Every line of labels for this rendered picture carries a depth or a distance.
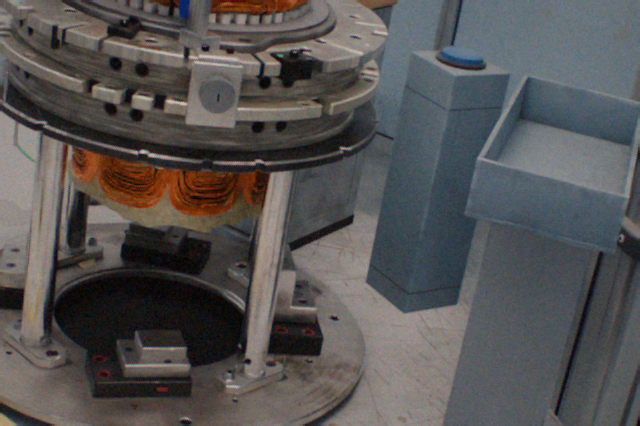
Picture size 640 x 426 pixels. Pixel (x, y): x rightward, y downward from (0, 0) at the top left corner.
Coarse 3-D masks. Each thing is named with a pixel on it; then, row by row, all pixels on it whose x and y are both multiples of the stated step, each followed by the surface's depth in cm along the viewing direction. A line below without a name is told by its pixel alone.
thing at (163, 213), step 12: (156, 204) 104; (168, 204) 104; (132, 216) 104; (144, 216) 104; (156, 216) 104; (168, 216) 104; (180, 216) 104; (192, 216) 105; (192, 228) 104; (204, 228) 105
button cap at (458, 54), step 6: (444, 48) 124; (450, 48) 124; (456, 48) 124; (462, 48) 124; (468, 48) 125; (444, 54) 123; (450, 54) 122; (456, 54) 122; (462, 54) 123; (468, 54) 123; (474, 54) 123; (480, 54) 124; (450, 60) 123; (456, 60) 122; (462, 60) 122; (468, 60) 122; (474, 60) 122; (480, 60) 123
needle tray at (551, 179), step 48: (528, 96) 112; (576, 96) 111; (528, 144) 107; (576, 144) 110; (624, 144) 112; (480, 192) 91; (528, 192) 90; (576, 192) 89; (624, 192) 89; (528, 240) 99; (576, 240) 90; (480, 288) 101; (528, 288) 100; (576, 288) 99; (480, 336) 103; (528, 336) 102; (480, 384) 104; (528, 384) 103
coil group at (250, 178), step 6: (246, 174) 105; (252, 174) 106; (264, 174) 107; (246, 180) 105; (252, 180) 106; (246, 186) 106; (252, 186) 106; (246, 192) 106; (252, 192) 107; (258, 192) 108; (246, 198) 106; (252, 198) 107; (258, 198) 108; (252, 204) 108
